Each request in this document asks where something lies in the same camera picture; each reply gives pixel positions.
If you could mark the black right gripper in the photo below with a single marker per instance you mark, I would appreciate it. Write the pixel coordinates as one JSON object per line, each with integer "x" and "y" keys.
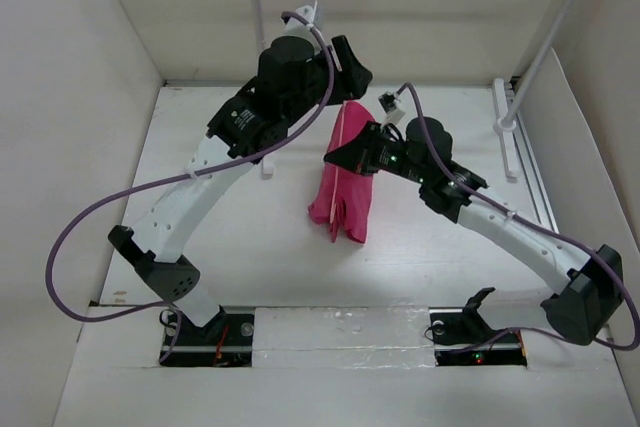
{"x": 359, "y": 154}

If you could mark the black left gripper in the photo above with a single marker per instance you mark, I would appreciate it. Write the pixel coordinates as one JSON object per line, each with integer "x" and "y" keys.
{"x": 350, "y": 77}

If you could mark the pink trousers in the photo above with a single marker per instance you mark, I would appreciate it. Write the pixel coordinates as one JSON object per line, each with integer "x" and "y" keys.
{"x": 354, "y": 192}

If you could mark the pink wire hanger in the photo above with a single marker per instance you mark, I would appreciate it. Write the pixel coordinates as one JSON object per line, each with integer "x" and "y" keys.
{"x": 340, "y": 122}

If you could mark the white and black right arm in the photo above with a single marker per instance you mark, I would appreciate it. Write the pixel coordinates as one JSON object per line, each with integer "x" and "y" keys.
{"x": 585, "y": 289}

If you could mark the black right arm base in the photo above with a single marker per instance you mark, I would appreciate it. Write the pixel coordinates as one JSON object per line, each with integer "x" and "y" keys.
{"x": 462, "y": 338}

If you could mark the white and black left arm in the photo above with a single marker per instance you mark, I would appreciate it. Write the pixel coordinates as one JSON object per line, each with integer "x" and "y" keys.
{"x": 154, "y": 245}

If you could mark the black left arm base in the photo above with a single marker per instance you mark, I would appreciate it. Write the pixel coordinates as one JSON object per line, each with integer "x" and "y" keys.
{"x": 227, "y": 343}

